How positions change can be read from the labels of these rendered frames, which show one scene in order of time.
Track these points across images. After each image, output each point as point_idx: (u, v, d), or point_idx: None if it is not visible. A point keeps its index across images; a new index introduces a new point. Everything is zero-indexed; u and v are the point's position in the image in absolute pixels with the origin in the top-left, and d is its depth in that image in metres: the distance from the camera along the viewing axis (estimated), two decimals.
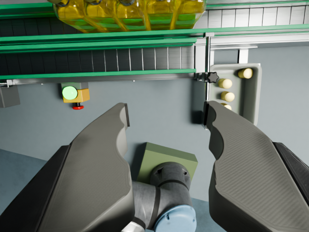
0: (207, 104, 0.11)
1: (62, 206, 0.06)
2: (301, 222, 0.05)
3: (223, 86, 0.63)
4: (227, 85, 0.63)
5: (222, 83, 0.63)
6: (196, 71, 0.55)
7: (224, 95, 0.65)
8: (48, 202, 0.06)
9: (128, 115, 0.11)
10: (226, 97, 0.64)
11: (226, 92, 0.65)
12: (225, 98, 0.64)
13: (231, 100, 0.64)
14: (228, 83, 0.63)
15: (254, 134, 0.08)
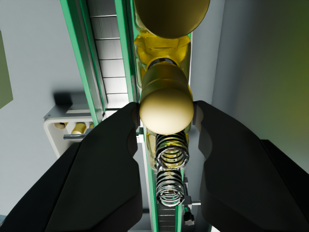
0: (195, 104, 0.11)
1: (72, 203, 0.06)
2: (290, 217, 0.05)
3: (147, 125, 0.12)
4: (170, 120, 0.11)
5: (140, 111, 0.11)
6: (106, 112, 0.44)
7: None
8: (59, 197, 0.06)
9: (139, 115, 0.11)
10: None
11: None
12: None
13: None
14: (172, 112, 0.11)
15: (241, 132, 0.08)
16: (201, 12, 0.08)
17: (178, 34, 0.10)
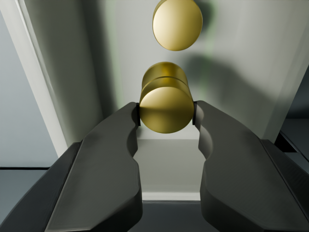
0: (195, 104, 0.11)
1: (72, 203, 0.06)
2: (290, 217, 0.05)
3: None
4: None
5: None
6: None
7: (191, 111, 0.12)
8: (59, 197, 0.06)
9: (139, 115, 0.11)
10: (182, 110, 0.11)
11: (173, 122, 0.13)
12: (193, 105, 0.11)
13: (157, 96, 0.11)
14: None
15: (241, 132, 0.08)
16: None
17: None
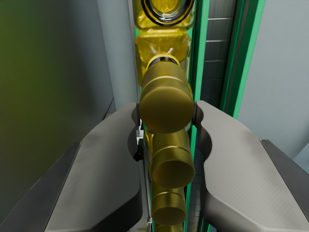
0: (195, 104, 0.11)
1: (72, 203, 0.06)
2: (290, 217, 0.05)
3: (189, 168, 0.14)
4: (170, 171, 0.14)
5: (193, 176, 0.14)
6: None
7: (191, 111, 0.12)
8: (59, 197, 0.06)
9: (139, 115, 0.11)
10: (182, 110, 0.11)
11: (173, 122, 0.13)
12: (193, 105, 0.11)
13: (157, 96, 0.11)
14: (168, 176, 0.14)
15: (241, 132, 0.08)
16: (155, 213, 0.17)
17: (164, 197, 0.17)
